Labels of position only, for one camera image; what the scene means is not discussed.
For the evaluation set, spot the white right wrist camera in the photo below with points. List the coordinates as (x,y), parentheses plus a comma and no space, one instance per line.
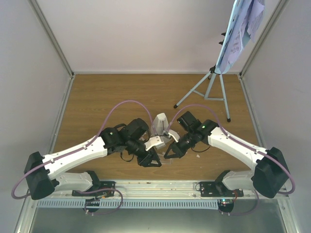
(170,135)

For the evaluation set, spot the aluminium frame post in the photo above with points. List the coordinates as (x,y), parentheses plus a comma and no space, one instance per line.
(43,21)
(266,30)

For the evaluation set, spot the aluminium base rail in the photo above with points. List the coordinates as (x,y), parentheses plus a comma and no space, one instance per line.
(158,189)

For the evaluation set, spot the grey slotted cable duct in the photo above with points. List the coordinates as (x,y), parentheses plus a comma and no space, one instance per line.
(129,204)

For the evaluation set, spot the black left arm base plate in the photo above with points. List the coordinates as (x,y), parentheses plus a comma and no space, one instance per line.
(95,191)

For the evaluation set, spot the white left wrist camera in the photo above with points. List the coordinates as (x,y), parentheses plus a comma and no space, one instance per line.
(156,141)

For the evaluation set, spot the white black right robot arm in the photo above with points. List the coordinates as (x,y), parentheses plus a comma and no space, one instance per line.
(267,168)

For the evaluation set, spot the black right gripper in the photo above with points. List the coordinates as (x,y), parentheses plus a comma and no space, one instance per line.
(180,152)

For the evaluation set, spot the aluminium frame post left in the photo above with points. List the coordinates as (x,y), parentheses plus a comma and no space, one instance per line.
(43,21)

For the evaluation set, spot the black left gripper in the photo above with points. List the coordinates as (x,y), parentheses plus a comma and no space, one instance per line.
(145,160)

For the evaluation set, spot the aluminium frame post right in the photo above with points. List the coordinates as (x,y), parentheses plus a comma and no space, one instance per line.
(266,30)

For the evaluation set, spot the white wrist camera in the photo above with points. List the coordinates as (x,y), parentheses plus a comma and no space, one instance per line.
(170,135)
(156,141)

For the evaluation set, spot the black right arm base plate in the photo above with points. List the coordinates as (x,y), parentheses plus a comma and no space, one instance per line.
(209,189)

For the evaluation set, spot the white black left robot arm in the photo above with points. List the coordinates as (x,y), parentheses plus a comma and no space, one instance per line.
(49,173)

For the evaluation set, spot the sheet music papers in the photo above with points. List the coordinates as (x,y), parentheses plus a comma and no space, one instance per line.
(249,19)

